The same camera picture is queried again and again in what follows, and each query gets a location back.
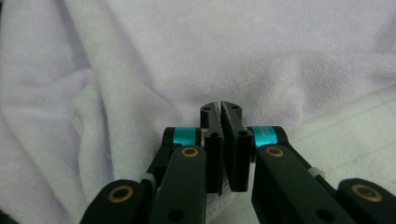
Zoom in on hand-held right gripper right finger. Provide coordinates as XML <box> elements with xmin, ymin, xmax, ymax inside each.
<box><xmin>219</xmin><ymin>101</ymin><xmax>289</xmax><ymax>193</ymax></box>

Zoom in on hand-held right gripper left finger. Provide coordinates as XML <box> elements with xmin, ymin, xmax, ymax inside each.
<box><xmin>163</xmin><ymin>101</ymin><xmax>226</xmax><ymax>195</ymax></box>

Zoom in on white grid mat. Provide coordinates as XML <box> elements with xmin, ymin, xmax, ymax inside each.
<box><xmin>218</xmin><ymin>85</ymin><xmax>396</xmax><ymax>224</ymax></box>

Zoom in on lilac towel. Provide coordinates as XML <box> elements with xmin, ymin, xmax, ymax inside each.
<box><xmin>0</xmin><ymin>0</ymin><xmax>396</xmax><ymax>224</ymax></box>

